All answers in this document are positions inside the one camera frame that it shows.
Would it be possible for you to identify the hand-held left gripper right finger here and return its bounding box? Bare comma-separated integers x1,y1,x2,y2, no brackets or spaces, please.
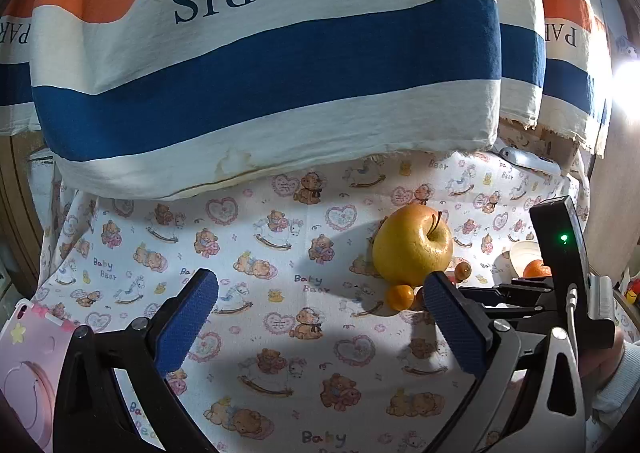
422,270,586,453

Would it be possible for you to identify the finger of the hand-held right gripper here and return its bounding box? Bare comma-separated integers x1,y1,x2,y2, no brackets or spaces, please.
492,280,555,295
457,287,548,313

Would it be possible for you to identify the white cable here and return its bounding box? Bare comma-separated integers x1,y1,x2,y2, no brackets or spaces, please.
565,284,583,374

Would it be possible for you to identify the orange cherry tomato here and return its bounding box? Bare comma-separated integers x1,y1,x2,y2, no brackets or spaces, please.
386,284,416,312

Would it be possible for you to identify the pink tablet case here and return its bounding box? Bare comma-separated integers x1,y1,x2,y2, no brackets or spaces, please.
0,298,81,439

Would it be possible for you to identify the orange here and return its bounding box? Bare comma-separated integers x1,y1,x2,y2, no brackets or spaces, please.
522,259,553,279

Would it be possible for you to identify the white remote control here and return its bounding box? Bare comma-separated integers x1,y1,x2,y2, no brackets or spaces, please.
492,146,561,177

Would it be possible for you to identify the large yellow apple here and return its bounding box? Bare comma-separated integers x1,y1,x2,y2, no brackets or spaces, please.
372,203,454,288

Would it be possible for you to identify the person's right hand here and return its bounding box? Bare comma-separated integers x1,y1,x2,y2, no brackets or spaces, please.
580,328,626,384

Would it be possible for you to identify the bear print tablecloth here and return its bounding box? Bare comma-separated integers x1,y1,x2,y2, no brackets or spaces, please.
27,133,631,453

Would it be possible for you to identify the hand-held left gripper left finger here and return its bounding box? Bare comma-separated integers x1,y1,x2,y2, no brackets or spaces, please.
54,268,220,453

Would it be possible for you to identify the bright lamp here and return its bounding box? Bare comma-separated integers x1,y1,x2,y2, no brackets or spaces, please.
610,40,640,99

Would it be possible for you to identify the cream round plate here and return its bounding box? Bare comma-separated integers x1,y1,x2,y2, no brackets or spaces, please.
492,240,546,284

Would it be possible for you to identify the striped orange blue white cloth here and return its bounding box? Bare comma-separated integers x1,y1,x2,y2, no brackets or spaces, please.
0,0,613,201

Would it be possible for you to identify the person's right forearm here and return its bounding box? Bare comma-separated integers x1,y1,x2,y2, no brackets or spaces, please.
582,333,640,449

